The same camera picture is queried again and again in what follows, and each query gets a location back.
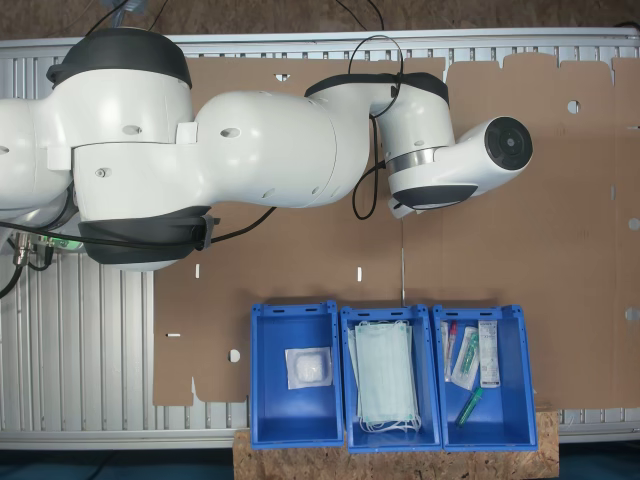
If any red capped swab packet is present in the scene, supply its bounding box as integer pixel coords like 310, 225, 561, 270
441, 321, 460, 385

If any pale green face mask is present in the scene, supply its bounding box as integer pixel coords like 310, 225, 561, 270
346, 323, 416, 419
354, 319, 424, 436

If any printed white flat packet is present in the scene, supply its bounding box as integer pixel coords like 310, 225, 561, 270
478, 319, 502, 390

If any OSB wood board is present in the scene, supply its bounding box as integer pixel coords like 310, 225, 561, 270
232, 409, 560, 480

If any blue plastic storage bin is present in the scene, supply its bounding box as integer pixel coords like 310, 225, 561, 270
339, 303, 444, 454
248, 299, 346, 449
432, 303, 539, 451

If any cotton pad in clear bag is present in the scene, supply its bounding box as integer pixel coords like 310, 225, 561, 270
284, 345, 334, 390

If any loose green capped tube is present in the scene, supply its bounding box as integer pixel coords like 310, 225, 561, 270
457, 388, 486, 430

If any green syringe in packet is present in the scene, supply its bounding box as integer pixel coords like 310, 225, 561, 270
451, 326, 481, 392

